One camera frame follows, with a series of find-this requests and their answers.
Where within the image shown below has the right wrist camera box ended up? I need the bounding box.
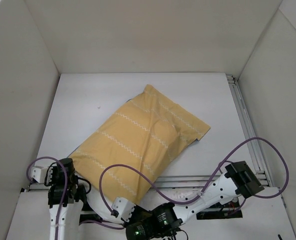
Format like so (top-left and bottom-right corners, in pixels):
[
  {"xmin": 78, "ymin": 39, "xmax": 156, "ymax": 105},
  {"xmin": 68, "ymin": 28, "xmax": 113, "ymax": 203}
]
[{"xmin": 111, "ymin": 197, "xmax": 137, "ymax": 222}]

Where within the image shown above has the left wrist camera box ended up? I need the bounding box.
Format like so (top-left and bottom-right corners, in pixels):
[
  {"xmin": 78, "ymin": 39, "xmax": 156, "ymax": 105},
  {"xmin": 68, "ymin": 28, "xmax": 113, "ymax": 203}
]
[{"xmin": 31, "ymin": 166, "xmax": 50, "ymax": 186}]

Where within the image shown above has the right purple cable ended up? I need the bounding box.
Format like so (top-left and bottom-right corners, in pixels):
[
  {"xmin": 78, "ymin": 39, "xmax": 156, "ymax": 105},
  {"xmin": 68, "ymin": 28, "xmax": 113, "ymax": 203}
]
[{"xmin": 99, "ymin": 136, "xmax": 290, "ymax": 213}]

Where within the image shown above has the aluminium frame rail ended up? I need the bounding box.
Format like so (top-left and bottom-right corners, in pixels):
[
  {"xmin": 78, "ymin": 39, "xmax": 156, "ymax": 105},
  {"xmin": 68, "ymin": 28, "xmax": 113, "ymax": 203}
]
[{"xmin": 27, "ymin": 73, "xmax": 274, "ymax": 193}]

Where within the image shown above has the blue yellow cartoon pillowcase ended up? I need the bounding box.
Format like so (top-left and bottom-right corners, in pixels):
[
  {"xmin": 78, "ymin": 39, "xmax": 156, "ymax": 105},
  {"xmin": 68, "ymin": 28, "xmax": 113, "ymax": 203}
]
[{"xmin": 70, "ymin": 85, "xmax": 210, "ymax": 204}]

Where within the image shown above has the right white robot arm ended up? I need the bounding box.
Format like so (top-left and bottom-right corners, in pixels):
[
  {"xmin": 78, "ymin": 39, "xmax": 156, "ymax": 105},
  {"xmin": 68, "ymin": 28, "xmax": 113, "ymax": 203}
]
[{"xmin": 125, "ymin": 161, "xmax": 264, "ymax": 240}]

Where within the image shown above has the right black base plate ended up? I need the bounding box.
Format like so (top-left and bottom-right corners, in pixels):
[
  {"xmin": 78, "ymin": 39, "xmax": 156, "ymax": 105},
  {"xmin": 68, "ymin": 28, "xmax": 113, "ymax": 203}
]
[{"xmin": 196, "ymin": 197, "xmax": 243, "ymax": 221}]

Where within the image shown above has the white pillow yellow trim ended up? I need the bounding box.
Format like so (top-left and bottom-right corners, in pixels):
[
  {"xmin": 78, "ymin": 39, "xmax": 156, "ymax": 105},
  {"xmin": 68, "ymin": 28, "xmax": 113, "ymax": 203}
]
[{"xmin": 86, "ymin": 188, "xmax": 120, "ymax": 224}]

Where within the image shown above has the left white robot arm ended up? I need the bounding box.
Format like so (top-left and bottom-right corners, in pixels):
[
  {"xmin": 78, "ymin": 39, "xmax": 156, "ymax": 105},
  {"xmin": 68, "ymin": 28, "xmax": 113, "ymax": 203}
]
[{"xmin": 44, "ymin": 158, "xmax": 92, "ymax": 240}]

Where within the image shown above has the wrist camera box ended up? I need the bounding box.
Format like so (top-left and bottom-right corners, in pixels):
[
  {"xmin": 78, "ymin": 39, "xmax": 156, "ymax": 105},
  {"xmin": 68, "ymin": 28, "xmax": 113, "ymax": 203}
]
[
  {"xmin": 31, "ymin": 166, "xmax": 50, "ymax": 186},
  {"xmin": 111, "ymin": 197, "xmax": 137, "ymax": 222}
]

